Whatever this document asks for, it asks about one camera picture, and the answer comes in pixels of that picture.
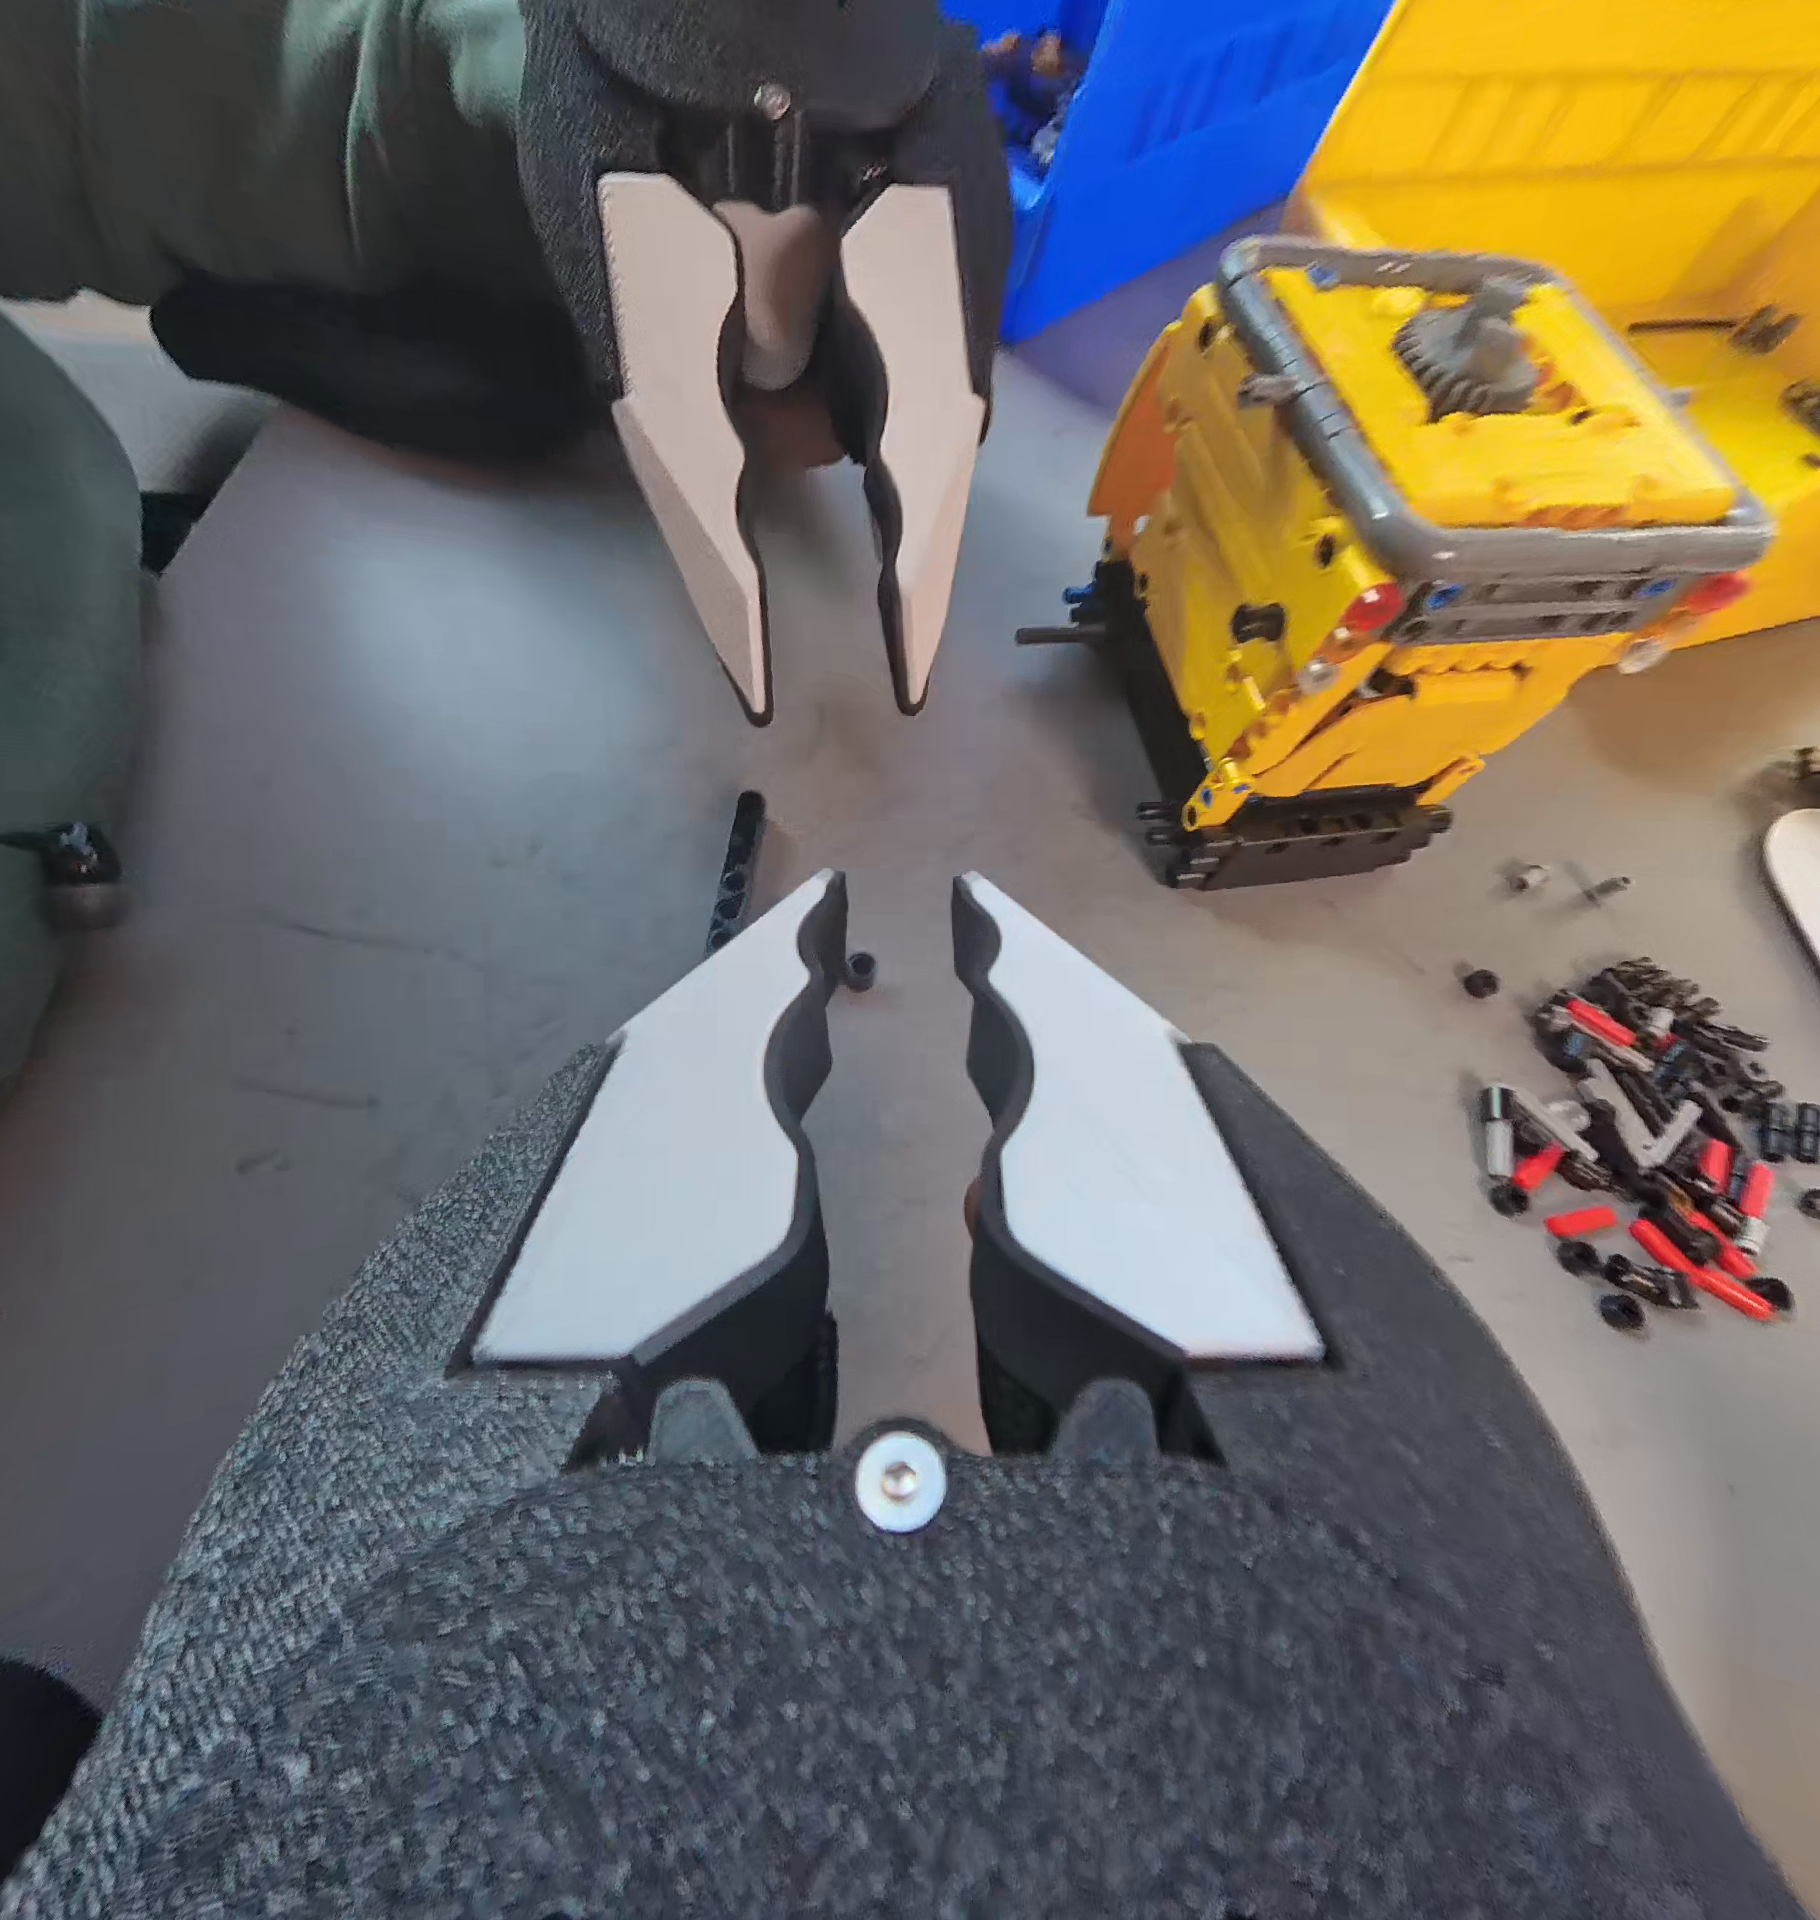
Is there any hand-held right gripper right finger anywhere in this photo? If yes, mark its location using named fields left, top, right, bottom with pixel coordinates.
left=952, top=871, right=1330, bottom=1371

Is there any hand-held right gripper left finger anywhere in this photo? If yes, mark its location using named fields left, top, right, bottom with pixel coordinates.
left=467, top=871, right=852, bottom=1371

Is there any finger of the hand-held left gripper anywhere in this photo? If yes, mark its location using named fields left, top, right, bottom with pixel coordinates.
left=593, top=167, right=779, bottom=732
left=835, top=179, right=991, bottom=723

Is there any long black lego beam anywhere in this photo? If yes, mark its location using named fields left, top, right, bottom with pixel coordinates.
left=704, top=791, right=769, bottom=955

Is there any large blue plastic bin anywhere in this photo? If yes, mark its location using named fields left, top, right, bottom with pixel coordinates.
left=940, top=0, right=1400, bottom=346

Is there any yellow and black lego model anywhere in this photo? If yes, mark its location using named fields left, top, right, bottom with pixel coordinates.
left=1019, top=236, right=1778, bottom=894

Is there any pile of black red pins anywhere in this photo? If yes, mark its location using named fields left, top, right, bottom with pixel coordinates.
left=1479, top=958, right=1820, bottom=1337

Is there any person's left forearm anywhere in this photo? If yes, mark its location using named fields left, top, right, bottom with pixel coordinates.
left=0, top=0, right=529, bottom=307

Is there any thin black lego piece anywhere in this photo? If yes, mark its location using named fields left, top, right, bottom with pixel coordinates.
left=1629, top=306, right=1800, bottom=354

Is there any person's left hand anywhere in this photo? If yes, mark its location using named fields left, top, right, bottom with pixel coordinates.
left=721, top=375, right=857, bottom=473

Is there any person's green sweatshirt torso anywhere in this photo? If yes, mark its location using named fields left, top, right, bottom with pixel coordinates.
left=0, top=285, right=148, bottom=1118

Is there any yellow bin with few pieces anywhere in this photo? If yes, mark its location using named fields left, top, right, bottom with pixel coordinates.
left=1285, top=0, right=1820, bottom=648

